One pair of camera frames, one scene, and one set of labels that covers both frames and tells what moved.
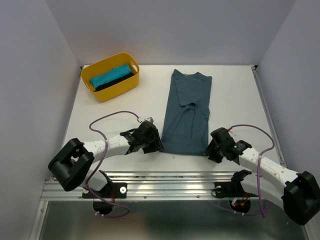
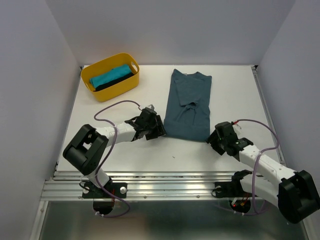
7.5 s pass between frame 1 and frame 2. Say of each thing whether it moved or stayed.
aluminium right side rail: stayed
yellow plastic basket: stayed
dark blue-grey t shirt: moved
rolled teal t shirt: stayed
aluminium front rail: stayed
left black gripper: moved
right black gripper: moved
